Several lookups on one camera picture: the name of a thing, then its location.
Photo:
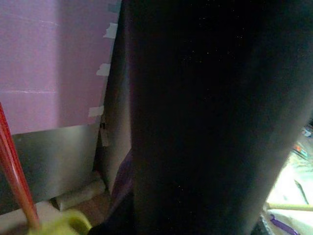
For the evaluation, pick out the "black sheet taped to wall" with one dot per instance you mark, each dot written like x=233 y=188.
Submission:
x=117 y=98

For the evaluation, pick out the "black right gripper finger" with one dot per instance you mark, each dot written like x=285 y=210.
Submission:
x=200 y=117

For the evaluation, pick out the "purple cloth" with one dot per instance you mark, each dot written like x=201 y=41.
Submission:
x=124 y=178

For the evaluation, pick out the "light wooden stick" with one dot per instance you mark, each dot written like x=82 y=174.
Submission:
x=291 y=207

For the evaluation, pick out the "shiny metal baseboard panel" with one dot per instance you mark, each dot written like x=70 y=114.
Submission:
x=53 y=159

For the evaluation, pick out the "grey cardboard tube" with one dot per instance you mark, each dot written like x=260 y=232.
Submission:
x=80 y=194

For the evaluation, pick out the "grey tape strip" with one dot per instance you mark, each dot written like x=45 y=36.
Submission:
x=110 y=30
x=103 y=69
x=96 y=111

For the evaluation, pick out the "yellow-green plastic broom part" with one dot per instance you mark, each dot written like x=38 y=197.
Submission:
x=71 y=222

